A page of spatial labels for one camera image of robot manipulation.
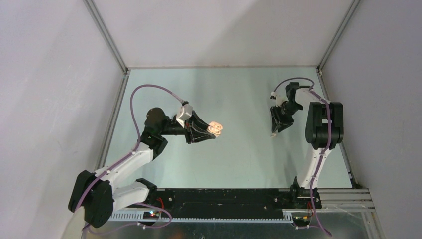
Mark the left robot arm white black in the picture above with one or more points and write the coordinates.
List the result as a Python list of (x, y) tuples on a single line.
[(101, 193)]

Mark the grey cable duct strip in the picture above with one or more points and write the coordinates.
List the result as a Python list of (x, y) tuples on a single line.
[(141, 216)]

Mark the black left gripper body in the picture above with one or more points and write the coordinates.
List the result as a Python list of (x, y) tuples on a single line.
[(187, 129)]

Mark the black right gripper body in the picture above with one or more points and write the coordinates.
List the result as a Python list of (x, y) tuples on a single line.
[(290, 108)]

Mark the aluminium frame corner post left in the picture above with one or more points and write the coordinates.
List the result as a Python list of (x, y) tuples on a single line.
[(105, 33)]

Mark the aluminium frame corner post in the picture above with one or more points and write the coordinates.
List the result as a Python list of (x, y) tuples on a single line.
[(338, 34), (105, 33)]

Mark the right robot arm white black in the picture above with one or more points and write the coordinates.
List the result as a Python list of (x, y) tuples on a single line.
[(324, 130)]

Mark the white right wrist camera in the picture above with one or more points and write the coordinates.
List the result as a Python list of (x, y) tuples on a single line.
[(278, 99)]

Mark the beige earbud charging case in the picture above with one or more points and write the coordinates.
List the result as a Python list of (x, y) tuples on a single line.
[(215, 128)]

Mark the aluminium frame corner post right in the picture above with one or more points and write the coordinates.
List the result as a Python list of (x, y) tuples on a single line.
[(338, 34)]

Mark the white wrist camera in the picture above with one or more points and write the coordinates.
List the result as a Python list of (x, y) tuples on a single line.
[(278, 99), (184, 113)]

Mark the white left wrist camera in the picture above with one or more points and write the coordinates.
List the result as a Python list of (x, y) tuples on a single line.
[(184, 113)]

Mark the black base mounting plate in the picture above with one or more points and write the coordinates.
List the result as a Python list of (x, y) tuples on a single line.
[(229, 203)]

